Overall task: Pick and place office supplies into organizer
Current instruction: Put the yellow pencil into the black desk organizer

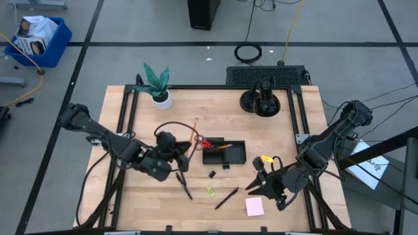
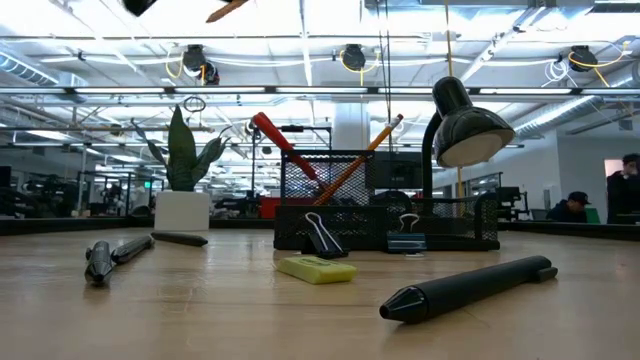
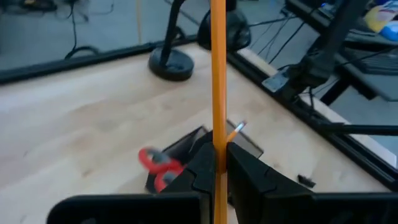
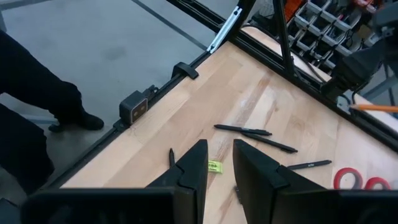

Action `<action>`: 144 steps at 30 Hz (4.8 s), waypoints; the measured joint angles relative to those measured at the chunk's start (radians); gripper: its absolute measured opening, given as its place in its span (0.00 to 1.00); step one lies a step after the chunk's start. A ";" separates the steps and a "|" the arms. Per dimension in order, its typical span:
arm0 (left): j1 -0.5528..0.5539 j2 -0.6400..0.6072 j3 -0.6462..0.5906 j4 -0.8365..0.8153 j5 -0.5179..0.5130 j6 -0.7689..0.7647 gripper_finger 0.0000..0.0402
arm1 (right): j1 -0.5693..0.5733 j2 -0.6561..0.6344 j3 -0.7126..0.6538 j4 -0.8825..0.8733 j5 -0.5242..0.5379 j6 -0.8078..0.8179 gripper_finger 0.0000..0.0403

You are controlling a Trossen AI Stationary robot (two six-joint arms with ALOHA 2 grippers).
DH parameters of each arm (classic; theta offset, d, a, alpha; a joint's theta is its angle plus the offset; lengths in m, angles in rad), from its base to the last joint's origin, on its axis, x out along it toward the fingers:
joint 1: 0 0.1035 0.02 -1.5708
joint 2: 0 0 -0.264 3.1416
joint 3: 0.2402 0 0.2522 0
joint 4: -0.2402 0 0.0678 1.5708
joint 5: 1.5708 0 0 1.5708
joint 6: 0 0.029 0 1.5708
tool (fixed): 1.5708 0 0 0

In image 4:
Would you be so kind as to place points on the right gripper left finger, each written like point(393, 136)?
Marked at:
point(189, 186)

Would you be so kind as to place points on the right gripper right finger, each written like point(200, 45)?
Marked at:
point(258, 186)

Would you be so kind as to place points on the black pen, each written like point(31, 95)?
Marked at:
point(311, 164)
point(242, 129)
point(270, 143)
point(171, 157)

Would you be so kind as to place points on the orange pencil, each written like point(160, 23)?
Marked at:
point(376, 108)

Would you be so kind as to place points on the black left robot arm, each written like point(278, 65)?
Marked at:
point(357, 68)

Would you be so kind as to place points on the yellow eraser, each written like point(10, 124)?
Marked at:
point(216, 167)

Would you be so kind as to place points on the black table edge clamp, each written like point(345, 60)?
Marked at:
point(185, 70)

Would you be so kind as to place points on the orange parts bin rack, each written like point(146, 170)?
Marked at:
point(326, 31)

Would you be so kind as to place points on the person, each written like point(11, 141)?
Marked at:
point(31, 93)

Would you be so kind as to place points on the small black table-level camera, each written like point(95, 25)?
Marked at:
point(133, 107)

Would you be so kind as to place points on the black aluminium table frame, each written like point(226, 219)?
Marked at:
point(284, 37)

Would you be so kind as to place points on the silver corner bracket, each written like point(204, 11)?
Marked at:
point(225, 29)

